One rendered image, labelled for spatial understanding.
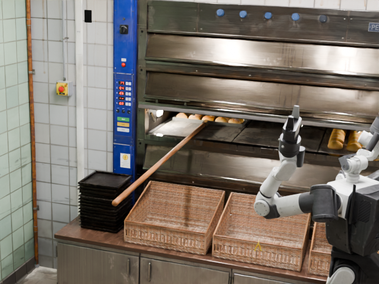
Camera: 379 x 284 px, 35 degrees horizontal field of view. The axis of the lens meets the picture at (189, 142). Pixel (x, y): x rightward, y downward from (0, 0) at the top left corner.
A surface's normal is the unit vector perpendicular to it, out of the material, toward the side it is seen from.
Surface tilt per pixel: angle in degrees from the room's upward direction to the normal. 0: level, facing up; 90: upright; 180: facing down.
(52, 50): 90
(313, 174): 70
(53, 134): 90
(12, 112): 90
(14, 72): 90
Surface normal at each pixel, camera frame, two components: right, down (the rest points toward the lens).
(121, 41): -0.29, 0.25
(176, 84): -0.26, -0.10
